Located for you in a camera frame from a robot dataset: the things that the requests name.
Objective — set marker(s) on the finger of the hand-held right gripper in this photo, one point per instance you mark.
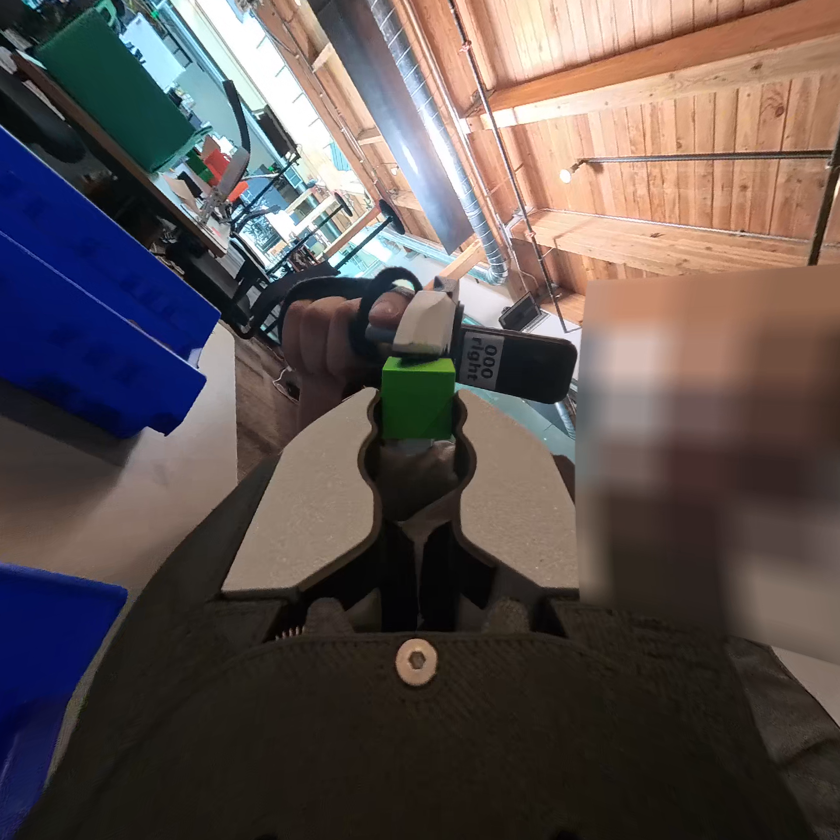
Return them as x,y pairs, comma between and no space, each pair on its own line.
426,321
410,445

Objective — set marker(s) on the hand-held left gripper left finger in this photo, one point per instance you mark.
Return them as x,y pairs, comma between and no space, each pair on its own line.
302,518

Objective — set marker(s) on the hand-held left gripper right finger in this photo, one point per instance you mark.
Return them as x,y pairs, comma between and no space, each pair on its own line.
525,518

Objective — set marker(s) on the green cube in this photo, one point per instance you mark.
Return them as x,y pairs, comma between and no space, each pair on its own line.
417,400

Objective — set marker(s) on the blue plastic bin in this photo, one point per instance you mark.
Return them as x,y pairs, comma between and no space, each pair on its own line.
98,315
46,656

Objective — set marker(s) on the person's right hand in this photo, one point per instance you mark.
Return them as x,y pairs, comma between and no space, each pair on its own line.
321,341

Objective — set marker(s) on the hanging light bulb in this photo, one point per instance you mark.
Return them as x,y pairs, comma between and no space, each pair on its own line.
565,174

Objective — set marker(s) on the green partition board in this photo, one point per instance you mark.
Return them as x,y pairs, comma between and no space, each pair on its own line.
118,85

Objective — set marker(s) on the wall-mounted black screen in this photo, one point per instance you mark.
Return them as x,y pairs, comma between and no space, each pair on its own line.
523,312

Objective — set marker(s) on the metal ventilation duct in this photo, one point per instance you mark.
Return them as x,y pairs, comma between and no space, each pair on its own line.
459,164

